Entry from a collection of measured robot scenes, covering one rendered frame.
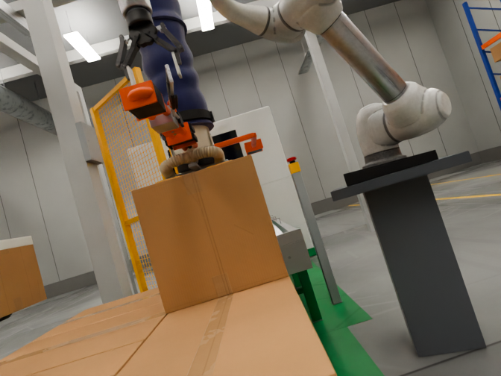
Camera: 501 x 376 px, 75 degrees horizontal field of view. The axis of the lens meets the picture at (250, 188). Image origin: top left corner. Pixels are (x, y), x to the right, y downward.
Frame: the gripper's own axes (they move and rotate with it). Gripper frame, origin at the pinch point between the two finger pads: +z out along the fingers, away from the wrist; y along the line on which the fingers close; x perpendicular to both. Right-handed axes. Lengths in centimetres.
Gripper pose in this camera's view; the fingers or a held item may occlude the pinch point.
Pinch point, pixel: (156, 79)
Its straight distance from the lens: 103.3
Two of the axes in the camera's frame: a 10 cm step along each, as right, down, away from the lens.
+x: -0.2, -0.6, -10.0
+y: -9.6, 2.9, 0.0
